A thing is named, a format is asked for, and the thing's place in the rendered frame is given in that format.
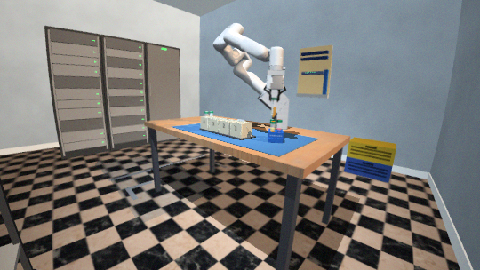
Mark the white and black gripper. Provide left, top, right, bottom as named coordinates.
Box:
left=263, top=75, right=286, bottom=102

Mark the white bucket adapter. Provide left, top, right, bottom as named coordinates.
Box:
left=209, top=117, right=227, bottom=132
left=230, top=121, right=252, bottom=139
left=201, top=116, right=217, bottom=130
left=219, top=119, right=238, bottom=135

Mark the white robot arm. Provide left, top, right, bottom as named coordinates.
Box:
left=213, top=23, right=285, bottom=97

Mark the blue bench mat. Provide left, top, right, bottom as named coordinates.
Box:
left=173, top=123, right=318, bottom=156

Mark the blue tube rack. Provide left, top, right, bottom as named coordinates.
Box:
left=268, top=129, right=284, bottom=143

